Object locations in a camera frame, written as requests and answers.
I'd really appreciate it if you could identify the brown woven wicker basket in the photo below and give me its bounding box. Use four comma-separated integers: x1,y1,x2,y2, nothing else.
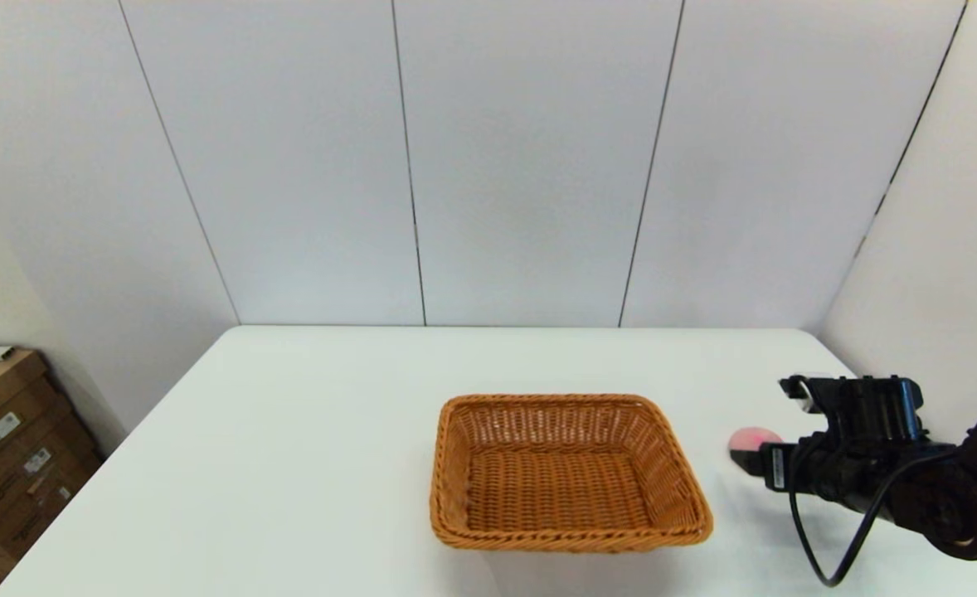
430,394,714,553

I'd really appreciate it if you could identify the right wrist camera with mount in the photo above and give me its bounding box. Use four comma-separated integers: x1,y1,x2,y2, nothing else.
778,375,926,446

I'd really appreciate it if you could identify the pink peach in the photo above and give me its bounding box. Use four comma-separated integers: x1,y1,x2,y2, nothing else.
728,426,785,455

